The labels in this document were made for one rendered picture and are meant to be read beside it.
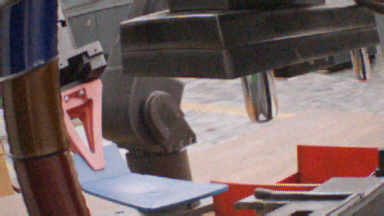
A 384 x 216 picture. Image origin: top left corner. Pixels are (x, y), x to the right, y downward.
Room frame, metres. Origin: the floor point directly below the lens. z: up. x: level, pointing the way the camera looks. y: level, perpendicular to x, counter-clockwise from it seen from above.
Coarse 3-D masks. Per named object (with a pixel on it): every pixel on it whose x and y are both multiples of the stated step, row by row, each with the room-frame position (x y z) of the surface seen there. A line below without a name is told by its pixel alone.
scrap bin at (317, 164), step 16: (304, 144) 0.99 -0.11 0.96; (320, 144) 0.97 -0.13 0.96; (304, 160) 0.99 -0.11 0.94; (320, 160) 0.97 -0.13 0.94; (336, 160) 0.94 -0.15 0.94; (352, 160) 0.91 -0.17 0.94; (368, 160) 0.88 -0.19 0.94; (288, 176) 0.99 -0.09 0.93; (304, 176) 0.99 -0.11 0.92; (320, 176) 0.97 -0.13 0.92; (336, 176) 0.94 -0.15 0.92; (352, 176) 0.91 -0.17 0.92; (224, 192) 0.92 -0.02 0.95; (240, 192) 0.90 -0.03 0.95; (224, 208) 0.92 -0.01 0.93
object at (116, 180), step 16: (112, 144) 0.88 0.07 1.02; (80, 160) 0.86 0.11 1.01; (112, 160) 0.87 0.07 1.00; (80, 176) 0.84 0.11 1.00; (96, 176) 0.85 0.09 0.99; (112, 176) 0.86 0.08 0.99; (128, 176) 0.86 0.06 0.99; (144, 176) 0.85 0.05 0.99; (112, 192) 0.79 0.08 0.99; (128, 192) 0.79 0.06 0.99; (176, 192) 0.77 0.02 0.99; (192, 192) 0.76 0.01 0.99; (208, 192) 0.75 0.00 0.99; (160, 208) 0.73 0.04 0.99
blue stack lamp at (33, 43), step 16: (32, 0) 0.34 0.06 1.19; (48, 0) 0.34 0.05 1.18; (0, 16) 0.35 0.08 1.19; (16, 16) 0.34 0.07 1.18; (32, 16) 0.34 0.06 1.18; (48, 16) 0.35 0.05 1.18; (0, 32) 0.34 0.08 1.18; (16, 32) 0.34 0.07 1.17; (32, 32) 0.34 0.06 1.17; (48, 32) 0.35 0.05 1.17; (0, 48) 0.34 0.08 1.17; (16, 48) 0.34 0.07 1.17; (32, 48) 0.34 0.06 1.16; (48, 48) 0.35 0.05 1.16; (0, 64) 0.34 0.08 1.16; (16, 64) 0.34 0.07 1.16; (32, 64) 0.34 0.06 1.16
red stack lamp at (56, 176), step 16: (16, 160) 0.34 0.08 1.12; (32, 160) 0.34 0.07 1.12; (48, 160) 0.34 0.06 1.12; (64, 160) 0.35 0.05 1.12; (16, 176) 0.35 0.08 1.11; (32, 176) 0.34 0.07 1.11; (48, 176) 0.34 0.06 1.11; (64, 176) 0.34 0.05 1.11; (32, 192) 0.34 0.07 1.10; (48, 192) 0.34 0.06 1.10; (64, 192) 0.34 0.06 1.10; (80, 192) 0.35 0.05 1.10; (32, 208) 0.34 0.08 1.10; (48, 208) 0.34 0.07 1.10; (64, 208) 0.34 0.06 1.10; (80, 208) 0.35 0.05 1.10
